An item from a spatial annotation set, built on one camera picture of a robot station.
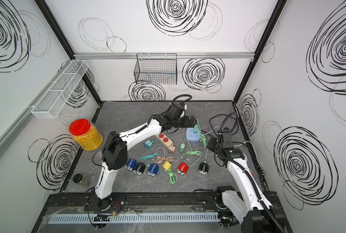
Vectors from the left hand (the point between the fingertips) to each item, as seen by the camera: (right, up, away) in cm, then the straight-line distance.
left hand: (193, 122), depth 87 cm
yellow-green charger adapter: (-16, -25, -3) cm, 29 cm away
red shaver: (-6, -26, -4) cm, 27 cm away
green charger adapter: (-6, -16, +4) cm, 17 cm away
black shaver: (-31, -26, -4) cm, 41 cm away
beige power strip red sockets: (-18, -11, +8) cm, 23 cm away
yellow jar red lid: (-61, -6, -5) cm, 62 cm away
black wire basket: (-25, +44, +37) cm, 63 cm away
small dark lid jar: (-59, -30, -11) cm, 67 cm away
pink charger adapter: (-13, -17, +4) cm, 22 cm away
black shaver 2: (+5, -26, -4) cm, 27 cm away
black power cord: (+27, 0, +23) cm, 35 cm away
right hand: (+11, -12, -4) cm, 17 cm away
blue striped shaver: (-23, -27, -5) cm, 36 cm away
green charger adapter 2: (+3, -5, +10) cm, 11 cm away
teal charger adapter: (-28, -14, +5) cm, 32 cm away
